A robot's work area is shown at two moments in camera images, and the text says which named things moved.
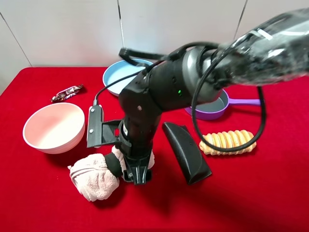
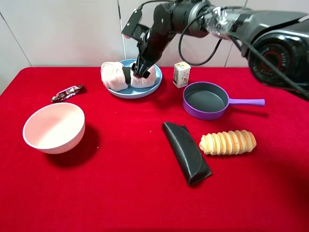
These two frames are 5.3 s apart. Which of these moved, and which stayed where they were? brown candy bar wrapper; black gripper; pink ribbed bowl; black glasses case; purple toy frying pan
Moved: black gripper
Stayed: black glasses case; brown candy bar wrapper; pink ribbed bowl; purple toy frying pan
